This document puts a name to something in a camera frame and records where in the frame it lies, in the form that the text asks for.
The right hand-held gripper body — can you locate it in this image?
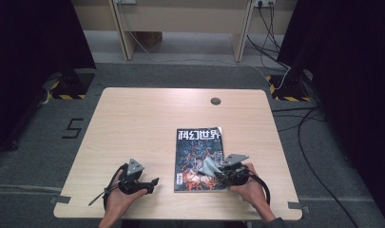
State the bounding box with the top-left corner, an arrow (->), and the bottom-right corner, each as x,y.
218,153 -> 250,187

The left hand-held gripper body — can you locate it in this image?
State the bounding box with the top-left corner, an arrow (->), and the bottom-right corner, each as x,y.
118,158 -> 150,195

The light blue cleaning cloth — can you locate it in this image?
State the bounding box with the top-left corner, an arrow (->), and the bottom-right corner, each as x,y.
198,156 -> 225,178

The dark blue illustrated magazine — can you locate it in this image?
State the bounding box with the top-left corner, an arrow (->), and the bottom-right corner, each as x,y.
173,126 -> 228,193

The person's right hand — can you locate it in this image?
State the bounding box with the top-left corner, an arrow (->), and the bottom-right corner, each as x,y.
228,162 -> 267,212

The person's left hand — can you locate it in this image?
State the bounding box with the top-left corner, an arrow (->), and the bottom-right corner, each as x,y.
105,180 -> 148,219

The grey tape piece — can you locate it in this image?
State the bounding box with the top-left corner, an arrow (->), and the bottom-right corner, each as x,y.
49,195 -> 72,205
287,200 -> 310,214

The stand base with striped tape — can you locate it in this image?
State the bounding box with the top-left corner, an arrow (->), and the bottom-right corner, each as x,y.
264,70 -> 315,103
42,68 -> 96,101

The brown cardboard box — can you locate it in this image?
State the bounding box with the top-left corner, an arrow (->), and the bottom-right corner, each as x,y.
134,31 -> 164,48

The black curtain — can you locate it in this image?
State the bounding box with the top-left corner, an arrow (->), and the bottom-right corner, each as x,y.
276,0 -> 385,220
0,0 -> 96,157

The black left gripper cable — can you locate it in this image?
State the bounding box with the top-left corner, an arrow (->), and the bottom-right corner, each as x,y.
103,163 -> 129,211

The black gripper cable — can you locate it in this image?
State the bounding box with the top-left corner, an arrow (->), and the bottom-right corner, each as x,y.
103,163 -> 129,211
243,169 -> 272,207

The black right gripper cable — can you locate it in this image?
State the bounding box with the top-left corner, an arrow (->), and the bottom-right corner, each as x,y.
243,169 -> 272,207

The thin black cable tie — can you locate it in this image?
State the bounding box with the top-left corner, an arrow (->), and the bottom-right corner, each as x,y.
87,187 -> 119,207

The long black floor cable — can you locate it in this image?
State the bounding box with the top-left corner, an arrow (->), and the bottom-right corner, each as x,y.
297,107 -> 359,228

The black power cable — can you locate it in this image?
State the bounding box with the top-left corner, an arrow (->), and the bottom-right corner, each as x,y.
246,3 -> 291,69
258,3 -> 282,53

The thin white floor cable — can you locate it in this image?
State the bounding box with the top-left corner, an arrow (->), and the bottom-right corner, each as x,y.
127,30 -> 292,90

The white wall socket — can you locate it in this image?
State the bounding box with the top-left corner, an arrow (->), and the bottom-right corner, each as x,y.
253,0 -> 277,9

